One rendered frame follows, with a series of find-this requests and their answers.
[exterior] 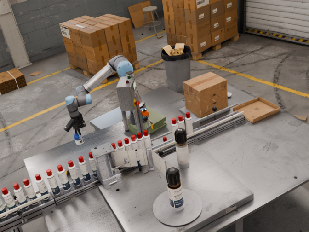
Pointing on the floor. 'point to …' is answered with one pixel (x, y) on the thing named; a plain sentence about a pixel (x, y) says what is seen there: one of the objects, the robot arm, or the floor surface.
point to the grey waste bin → (177, 73)
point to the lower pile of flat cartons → (11, 81)
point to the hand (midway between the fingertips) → (78, 137)
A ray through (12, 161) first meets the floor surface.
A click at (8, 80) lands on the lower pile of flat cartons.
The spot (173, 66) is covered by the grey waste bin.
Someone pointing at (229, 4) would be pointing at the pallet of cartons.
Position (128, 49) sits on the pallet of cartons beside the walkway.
